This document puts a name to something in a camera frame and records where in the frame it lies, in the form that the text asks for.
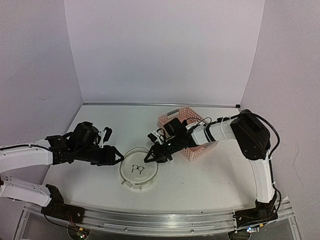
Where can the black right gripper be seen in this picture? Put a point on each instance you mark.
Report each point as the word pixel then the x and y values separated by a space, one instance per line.
pixel 159 155

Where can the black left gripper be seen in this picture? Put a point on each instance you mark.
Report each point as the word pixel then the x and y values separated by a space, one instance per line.
pixel 108 158

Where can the white mesh laundry bag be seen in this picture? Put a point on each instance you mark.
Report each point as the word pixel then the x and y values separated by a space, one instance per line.
pixel 135 174

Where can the white bra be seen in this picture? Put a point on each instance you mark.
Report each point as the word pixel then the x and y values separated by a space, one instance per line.
pixel 195 121

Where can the pink plastic basket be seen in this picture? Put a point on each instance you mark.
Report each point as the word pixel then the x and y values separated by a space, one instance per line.
pixel 187 116

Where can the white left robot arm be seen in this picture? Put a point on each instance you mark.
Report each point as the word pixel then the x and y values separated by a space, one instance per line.
pixel 13 159

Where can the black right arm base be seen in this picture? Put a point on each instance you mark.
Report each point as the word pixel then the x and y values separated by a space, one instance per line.
pixel 261 214

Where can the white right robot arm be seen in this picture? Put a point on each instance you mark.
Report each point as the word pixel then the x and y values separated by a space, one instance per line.
pixel 250 130

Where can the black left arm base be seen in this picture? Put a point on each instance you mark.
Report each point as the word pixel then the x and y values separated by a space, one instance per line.
pixel 58 209

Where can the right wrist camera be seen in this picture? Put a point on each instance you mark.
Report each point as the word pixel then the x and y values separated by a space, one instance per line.
pixel 158 136

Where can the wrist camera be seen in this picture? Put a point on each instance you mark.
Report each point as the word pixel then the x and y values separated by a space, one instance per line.
pixel 104 136
pixel 158 136

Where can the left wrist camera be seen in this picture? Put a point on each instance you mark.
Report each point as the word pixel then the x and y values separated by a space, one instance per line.
pixel 104 136

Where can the aluminium front rail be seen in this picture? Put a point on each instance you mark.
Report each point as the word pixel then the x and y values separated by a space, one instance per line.
pixel 33 226

